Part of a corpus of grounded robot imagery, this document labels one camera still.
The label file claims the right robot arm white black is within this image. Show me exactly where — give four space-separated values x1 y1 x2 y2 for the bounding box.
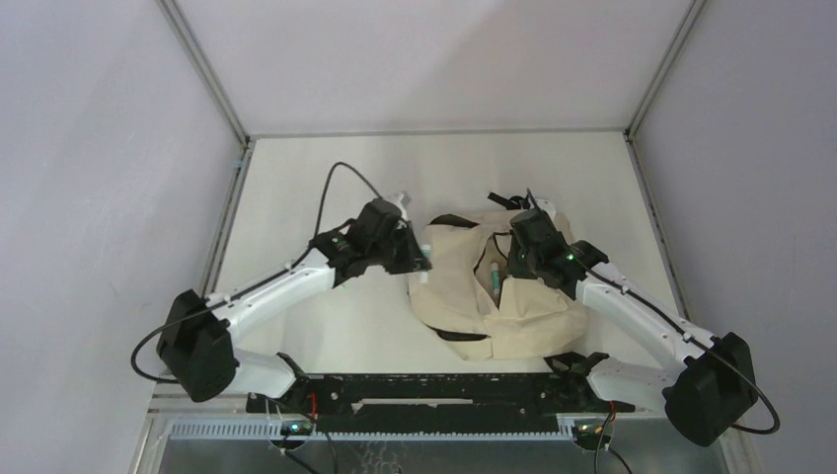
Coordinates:
510 205 758 446

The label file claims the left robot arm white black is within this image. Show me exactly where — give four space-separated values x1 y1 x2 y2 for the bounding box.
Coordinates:
156 193 431 412

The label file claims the white slotted cable duct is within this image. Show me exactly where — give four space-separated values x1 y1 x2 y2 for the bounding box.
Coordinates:
166 419 576 441

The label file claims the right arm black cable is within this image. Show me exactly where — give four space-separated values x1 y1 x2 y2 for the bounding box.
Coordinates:
522 188 782 437

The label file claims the black mounting base rail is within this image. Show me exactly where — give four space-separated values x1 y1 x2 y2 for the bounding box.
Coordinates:
246 372 636 433

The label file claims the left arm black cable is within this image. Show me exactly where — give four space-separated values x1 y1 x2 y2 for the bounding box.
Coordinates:
129 160 387 385

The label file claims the green white glue stick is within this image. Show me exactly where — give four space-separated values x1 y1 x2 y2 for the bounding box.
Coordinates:
418 244 432 283

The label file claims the beige canvas backpack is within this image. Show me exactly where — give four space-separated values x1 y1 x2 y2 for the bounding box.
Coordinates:
408 209 589 360

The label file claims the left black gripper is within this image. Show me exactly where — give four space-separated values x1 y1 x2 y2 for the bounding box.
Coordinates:
369 221 430 277

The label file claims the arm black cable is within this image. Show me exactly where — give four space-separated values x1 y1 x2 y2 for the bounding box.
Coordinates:
522 188 782 437
129 160 387 385

